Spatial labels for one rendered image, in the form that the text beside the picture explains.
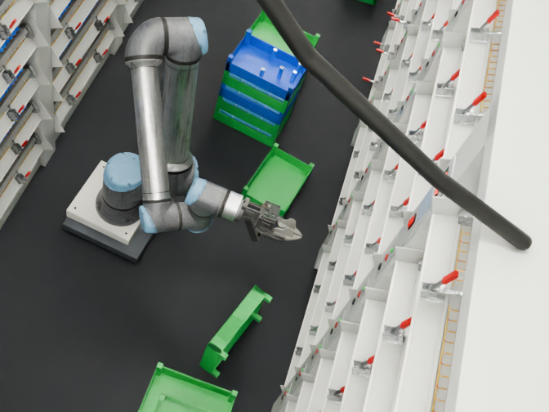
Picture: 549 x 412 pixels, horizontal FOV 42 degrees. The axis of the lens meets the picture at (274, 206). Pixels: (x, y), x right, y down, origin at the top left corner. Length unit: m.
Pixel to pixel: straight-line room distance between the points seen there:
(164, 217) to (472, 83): 1.08
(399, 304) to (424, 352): 0.27
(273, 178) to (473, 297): 2.22
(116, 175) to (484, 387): 1.88
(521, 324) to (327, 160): 2.36
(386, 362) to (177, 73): 1.31
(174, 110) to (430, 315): 1.44
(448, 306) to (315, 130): 2.22
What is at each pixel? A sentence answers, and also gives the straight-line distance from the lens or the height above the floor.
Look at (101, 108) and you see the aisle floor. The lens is 3.29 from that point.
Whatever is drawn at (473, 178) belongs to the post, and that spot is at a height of 1.61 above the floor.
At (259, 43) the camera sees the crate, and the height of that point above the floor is 0.35.
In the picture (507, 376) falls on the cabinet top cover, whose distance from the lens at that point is 1.00.
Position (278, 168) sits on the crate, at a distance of 3.21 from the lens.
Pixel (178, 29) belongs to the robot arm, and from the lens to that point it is 2.32.
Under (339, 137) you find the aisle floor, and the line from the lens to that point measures 3.42.
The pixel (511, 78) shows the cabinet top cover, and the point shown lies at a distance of 1.33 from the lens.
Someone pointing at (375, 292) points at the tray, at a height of 1.14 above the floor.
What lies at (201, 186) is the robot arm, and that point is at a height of 0.71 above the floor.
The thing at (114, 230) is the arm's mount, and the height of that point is 0.10.
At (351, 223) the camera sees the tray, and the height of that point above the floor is 0.53.
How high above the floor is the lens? 2.54
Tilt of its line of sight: 55 degrees down
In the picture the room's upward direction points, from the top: 23 degrees clockwise
